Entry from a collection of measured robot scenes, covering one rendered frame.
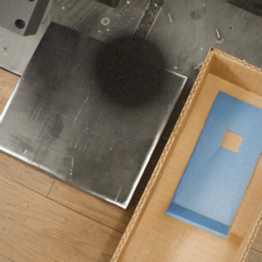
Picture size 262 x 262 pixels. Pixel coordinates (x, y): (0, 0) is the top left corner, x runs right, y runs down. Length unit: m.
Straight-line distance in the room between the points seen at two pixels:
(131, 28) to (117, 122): 0.12
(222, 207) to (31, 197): 0.21
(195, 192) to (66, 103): 0.17
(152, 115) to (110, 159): 0.07
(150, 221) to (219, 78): 0.18
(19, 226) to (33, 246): 0.03
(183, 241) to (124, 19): 0.27
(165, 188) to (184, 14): 0.21
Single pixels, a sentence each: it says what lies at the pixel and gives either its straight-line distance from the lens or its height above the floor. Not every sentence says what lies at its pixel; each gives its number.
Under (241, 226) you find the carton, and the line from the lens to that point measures 0.76.
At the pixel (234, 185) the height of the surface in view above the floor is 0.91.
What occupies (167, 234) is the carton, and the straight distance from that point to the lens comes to 0.75.
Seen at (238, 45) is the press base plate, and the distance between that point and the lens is 0.82.
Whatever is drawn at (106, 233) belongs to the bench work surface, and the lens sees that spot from 0.76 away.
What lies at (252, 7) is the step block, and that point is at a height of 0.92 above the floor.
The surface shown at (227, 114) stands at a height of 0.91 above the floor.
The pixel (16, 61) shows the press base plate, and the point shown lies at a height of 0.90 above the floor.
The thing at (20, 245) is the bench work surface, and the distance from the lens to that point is 0.77.
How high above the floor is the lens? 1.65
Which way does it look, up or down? 75 degrees down
